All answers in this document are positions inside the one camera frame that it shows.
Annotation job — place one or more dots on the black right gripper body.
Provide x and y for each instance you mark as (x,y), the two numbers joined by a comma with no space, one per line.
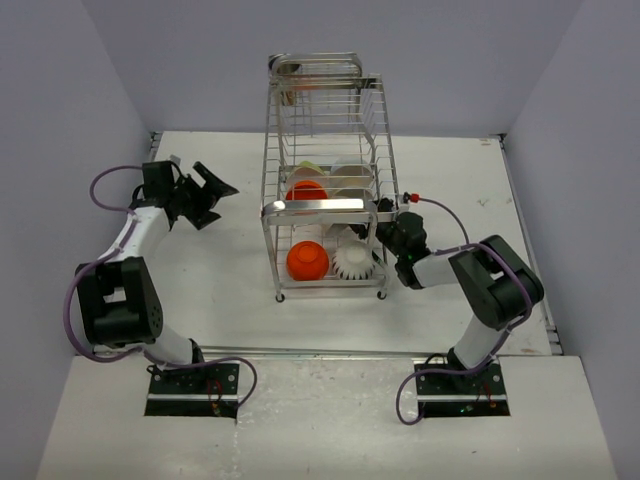
(385,233)

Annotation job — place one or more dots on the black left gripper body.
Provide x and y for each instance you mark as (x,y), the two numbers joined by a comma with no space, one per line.
(194,212)

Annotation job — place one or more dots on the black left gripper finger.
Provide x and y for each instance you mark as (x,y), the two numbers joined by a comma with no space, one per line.
(200,219)
(213,184)

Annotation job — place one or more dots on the orange bowl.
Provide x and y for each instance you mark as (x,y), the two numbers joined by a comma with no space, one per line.
(306,190)
(307,261)

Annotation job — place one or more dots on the cream flower pattern bowl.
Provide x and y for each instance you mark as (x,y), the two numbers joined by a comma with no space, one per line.
(340,231)

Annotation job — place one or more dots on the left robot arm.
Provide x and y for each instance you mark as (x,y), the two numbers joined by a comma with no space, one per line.
(112,309)

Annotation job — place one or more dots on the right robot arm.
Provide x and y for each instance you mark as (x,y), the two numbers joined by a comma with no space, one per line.
(500,288)

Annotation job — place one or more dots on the stainless steel dish rack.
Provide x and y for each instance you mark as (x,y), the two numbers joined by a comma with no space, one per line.
(340,111)

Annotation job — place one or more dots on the black and white striped bowl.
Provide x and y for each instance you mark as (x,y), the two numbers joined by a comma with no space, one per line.
(353,261)

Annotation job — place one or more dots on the metal cutlery holder cup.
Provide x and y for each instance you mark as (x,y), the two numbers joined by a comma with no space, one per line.
(284,73)

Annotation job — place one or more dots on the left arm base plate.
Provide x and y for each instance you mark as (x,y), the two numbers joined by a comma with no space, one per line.
(210,392)

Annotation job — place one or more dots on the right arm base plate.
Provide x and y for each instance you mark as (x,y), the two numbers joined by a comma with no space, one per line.
(453,396)

